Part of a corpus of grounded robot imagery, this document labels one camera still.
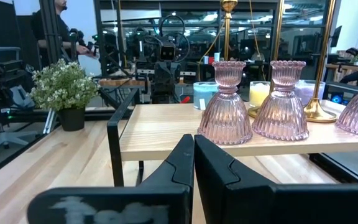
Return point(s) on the blue candle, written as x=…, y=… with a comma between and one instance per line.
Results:
x=204, y=93

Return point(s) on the black monitor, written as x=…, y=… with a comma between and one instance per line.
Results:
x=337, y=35

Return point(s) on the person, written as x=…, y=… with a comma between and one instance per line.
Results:
x=61, y=28

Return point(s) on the tallest gold candlestick holder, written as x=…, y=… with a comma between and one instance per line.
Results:
x=319, y=113

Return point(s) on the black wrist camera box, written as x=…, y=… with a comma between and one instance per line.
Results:
x=167, y=53

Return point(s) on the purple candle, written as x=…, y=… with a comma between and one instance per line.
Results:
x=306, y=91

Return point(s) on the grey office chair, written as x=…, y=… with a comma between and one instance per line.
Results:
x=8, y=140

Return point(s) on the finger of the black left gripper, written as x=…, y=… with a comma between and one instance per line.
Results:
x=161, y=79
x=174, y=79

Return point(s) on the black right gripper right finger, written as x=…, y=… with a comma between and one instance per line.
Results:
x=222, y=186

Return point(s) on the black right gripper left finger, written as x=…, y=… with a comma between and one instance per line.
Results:
x=179, y=168

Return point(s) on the wooden background table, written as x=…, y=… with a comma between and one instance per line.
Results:
x=120, y=82

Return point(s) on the long wooden box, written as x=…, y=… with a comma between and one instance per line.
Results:
x=166, y=124

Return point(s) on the potted plant white flowers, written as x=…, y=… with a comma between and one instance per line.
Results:
x=64, y=87

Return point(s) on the yellow candle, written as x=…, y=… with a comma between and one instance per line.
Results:
x=258, y=93

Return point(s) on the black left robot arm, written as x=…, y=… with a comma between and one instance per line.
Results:
x=140, y=46

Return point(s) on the medium gold candlestick holder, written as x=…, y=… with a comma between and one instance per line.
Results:
x=253, y=112

